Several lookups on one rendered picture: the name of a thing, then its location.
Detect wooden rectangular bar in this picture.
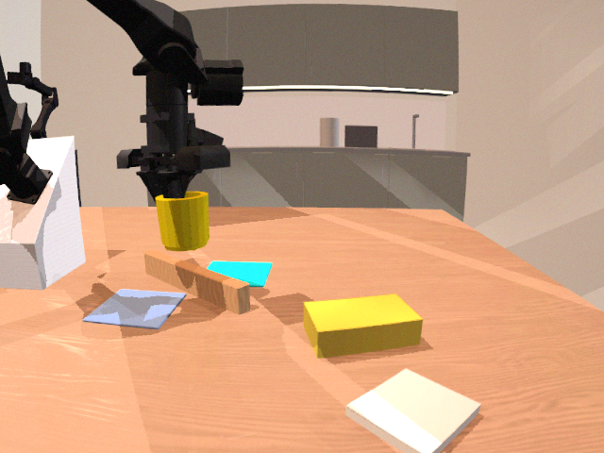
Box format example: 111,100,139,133
144,250,250,314

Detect yellow rectangular block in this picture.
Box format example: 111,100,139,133
304,294,424,359

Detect olive-yellow cup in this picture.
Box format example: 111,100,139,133
156,192,210,252

